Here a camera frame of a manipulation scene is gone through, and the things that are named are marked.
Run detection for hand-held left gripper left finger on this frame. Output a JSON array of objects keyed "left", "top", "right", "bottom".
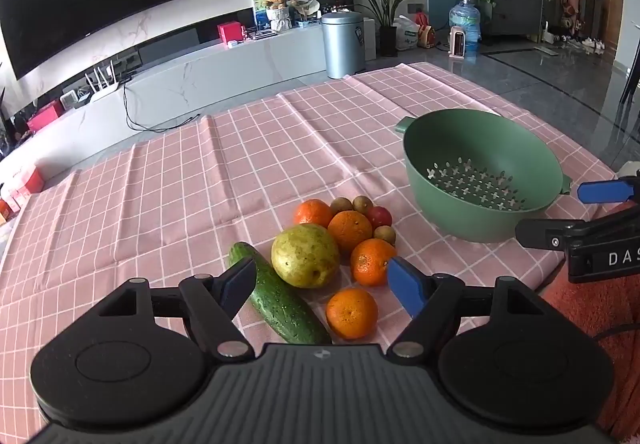
[{"left": 93, "top": 257, "right": 258, "bottom": 360}]

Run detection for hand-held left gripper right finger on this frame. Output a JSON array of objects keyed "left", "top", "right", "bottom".
[{"left": 386, "top": 257, "right": 552, "bottom": 360}]

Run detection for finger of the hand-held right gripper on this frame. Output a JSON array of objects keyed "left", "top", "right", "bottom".
[
  {"left": 577, "top": 178, "right": 640, "bottom": 204},
  {"left": 515, "top": 218, "right": 596, "bottom": 249}
]

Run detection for orange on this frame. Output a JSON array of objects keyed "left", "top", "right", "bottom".
[
  {"left": 327, "top": 210, "right": 374, "bottom": 252},
  {"left": 350, "top": 238, "right": 398, "bottom": 287},
  {"left": 326, "top": 288, "right": 379, "bottom": 341},
  {"left": 293, "top": 199, "right": 335, "bottom": 228}
]

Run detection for green cucumber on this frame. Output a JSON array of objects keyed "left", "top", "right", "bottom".
[{"left": 229, "top": 241, "right": 333, "bottom": 345}]

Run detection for yellow-green pear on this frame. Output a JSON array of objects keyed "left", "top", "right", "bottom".
[{"left": 271, "top": 223, "right": 341, "bottom": 289}]

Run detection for red tomato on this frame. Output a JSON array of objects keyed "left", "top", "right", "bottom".
[{"left": 365, "top": 205, "right": 393, "bottom": 229}]

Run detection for green colander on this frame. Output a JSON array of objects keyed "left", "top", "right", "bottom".
[{"left": 395, "top": 108, "right": 573, "bottom": 243}]

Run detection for coral fleece cloth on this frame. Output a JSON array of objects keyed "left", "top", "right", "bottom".
[{"left": 537, "top": 267, "right": 640, "bottom": 444}]

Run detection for pink checked tablecloth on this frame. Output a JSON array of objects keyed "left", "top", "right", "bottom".
[{"left": 0, "top": 62, "right": 618, "bottom": 444}]

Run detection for pink heater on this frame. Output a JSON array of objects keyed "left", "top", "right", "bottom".
[{"left": 448, "top": 26, "right": 468, "bottom": 58}]

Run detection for white marble tv cabinet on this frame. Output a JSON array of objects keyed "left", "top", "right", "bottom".
[{"left": 0, "top": 17, "right": 377, "bottom": 165}]

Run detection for blue water bottle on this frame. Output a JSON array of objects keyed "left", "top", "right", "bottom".
[{"left": 448, "top": 0, "right": 482, "bottom": 52}]

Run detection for orange bag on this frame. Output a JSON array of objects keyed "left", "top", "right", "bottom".
[{"left": 417, "top": 12, "right": 435, "bottom": 49}]

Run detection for red packages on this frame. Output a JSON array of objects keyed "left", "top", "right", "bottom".
[{"left": 0, "top": 164, "right": 46, "bottom": 225}]

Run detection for white plastic bag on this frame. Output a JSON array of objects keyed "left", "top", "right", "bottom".
[{"left": 394, "top": 15, "right": 421, "bottom": 51}]

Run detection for white router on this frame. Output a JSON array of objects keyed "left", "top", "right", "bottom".
[{"left": 85, "top": 58, "right": 126, "bottom": 101}]

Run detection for silver trash can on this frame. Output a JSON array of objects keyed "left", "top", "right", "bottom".
[{"left": 321, "top": 10, "right": 367, "bottom": 79}]

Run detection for red gift box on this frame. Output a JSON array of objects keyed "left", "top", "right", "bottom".
[{"left": 27, "top": 102, "right": 66, "bottom": 132}]

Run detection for potted long-leaf plant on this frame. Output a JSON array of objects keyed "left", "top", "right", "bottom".
[{"left": 340, "top": 0, "right": 426, "bottom": 58}]

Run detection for green picture card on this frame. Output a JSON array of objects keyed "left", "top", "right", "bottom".
[{"left": 250, "top": 0, "right": 273, "bottom": 30}]

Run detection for black floor cable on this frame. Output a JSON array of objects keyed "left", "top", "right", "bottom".
[{"left": 122, "top": 79, "right": 201, "bottom": 131}]

